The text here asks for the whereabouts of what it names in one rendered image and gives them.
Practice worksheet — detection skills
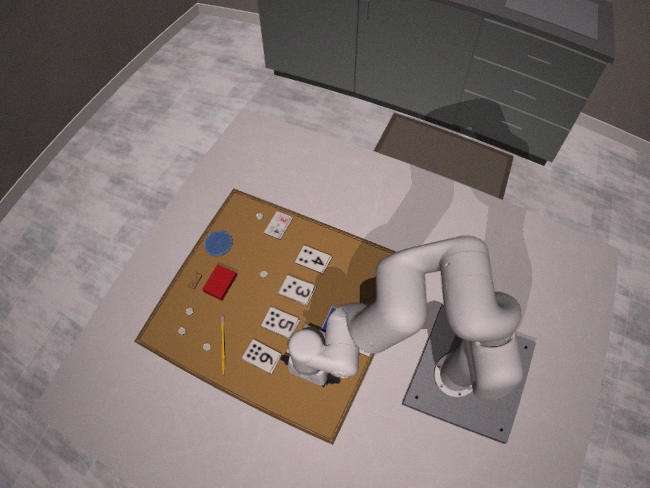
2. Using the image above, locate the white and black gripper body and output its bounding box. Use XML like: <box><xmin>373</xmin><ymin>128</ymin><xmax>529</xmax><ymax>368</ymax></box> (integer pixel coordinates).
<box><xmin>288</xmin><ymin>357</ymin><xmax>328</xmax><ymax>386</ymax></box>

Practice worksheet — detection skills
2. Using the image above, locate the blue round disc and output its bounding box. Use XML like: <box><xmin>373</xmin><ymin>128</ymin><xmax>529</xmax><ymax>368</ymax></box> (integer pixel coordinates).
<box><xmin>204</xmin><ymin>231</ymin><xmax>232</xmax><ymax>256</ymax></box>

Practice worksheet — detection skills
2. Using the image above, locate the dark blue card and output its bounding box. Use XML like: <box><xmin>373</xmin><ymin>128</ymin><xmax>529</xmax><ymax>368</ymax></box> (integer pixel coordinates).
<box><xmin>320</xmin><ymin>306</ymin><xmax>337</xmax><ymax>333</ymax></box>

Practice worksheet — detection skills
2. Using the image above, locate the red rectangular box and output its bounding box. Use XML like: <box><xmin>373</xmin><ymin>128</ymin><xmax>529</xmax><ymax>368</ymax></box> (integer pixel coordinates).
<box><xmin>203</xmin><ymin>265</ymin><xmax>237</xmax><ymax>301</ymax></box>

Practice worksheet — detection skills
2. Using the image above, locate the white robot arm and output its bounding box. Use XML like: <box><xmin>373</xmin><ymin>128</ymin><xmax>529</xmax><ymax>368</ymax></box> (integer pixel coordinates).
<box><xmin>287</xmin><ymin>236</ymin><xmax>523</xmax><ymax>400</ymax></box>

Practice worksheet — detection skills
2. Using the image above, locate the brown square mat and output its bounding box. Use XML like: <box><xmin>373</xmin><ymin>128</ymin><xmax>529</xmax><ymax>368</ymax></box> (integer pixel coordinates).
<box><xmin>135</xmin><ymin>189</ymin><xmax>396</xmax><ymax>445</ymax></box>
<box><xmin>140</xmin><ymin>193</ymin><xmax>391</xmax><ymax>439</ymax></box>

